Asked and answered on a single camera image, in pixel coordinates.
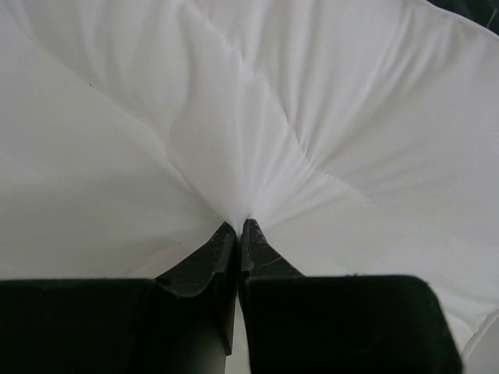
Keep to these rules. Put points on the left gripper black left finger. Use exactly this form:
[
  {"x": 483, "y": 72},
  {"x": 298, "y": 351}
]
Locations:
[{"x": 179, "y": 322}]

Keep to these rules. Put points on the white pillow with yellow edge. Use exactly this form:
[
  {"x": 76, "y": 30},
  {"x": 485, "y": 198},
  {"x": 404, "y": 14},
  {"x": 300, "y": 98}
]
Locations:
[{"x": 361, "y": 135}]

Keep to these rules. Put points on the dark grey checked pillowcase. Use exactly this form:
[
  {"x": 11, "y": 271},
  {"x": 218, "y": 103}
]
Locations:
[{"x": 483, "y": 12}]

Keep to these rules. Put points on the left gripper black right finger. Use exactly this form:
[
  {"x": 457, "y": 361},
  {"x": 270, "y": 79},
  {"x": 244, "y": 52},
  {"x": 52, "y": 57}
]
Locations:
[{"x": 350, "y": 324}]

